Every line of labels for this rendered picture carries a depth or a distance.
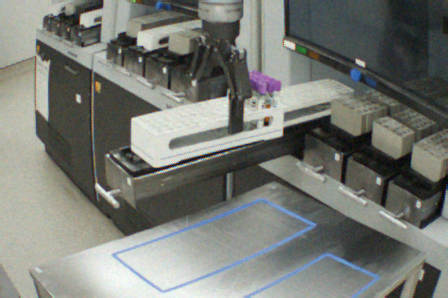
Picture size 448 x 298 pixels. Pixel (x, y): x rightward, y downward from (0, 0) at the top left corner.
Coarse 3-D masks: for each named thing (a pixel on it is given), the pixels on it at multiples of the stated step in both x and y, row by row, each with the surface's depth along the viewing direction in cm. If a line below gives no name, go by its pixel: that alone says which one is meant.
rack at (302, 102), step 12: (300, 84) 180; (312, 84) 182; (324, 84) 183; (336, 84) 183; (288, 96) 173; (300, 96) 173; (312, 96) 174; (324, 96) 174; (336, 96) 176; (288, 108) 167; (300, 108) 169; (312, 108) 180; (324, 108) 177; (288, 120) 174; (300, 120) 171
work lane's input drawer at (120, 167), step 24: (312, 120) 172; (264, 144) 164; (288, 144) 168; (120, 168) 150; (144, 168) 148; (168, 168) 151; (192, 168) 154; (216, 168) 158; (240, 168) 162; (120, 192) 153; (144, 192) 149
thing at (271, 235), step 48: (288, 192) 139; (144, 240) 122; (192, 240) 123; (240, 240) 123; (288, 240) 123; (336, 240) 122; (384, 240) 120; (48, 288) 102; (96, 288) 105; (144, 288) 107; (192, 288) 108; (240, 288) 109; (288, 288) 108; (336, 288) 107; (384, 288) 105
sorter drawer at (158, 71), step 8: (152, 56) 218; (160, 56) 217; (168, 56) 221; (152, 64) 217; (160, 64) 213; (168, 64) 211; (176, 64) 212; (152, 72) 218; (160, 72) 214; (168, 72) 211; (136, 80) 218; (152, 80) 216; (160, 80) 215; (168, 80) 212; (152, 88) 211
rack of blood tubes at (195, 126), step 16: (160, 112) 145; (176, 112) 145; (192, 112) 145; (208, 112) 146; (224, 112) 146; (256, 112) 147; (272, 112) 149; (144, 128) 137; (160, 128) 137; (176, 128) 139; (192, 128) 139; (208, 128) 141; (224, 128) 148; (256, 128) 149; (272, 128) 150; (144, 144) 138; (160, 144) 136; (176, 144) 145; (192, 144) 146; (208, 144) 142; (224, 144) 144; (240, 144) 147; (160, 160) 137; (176, 160) 139
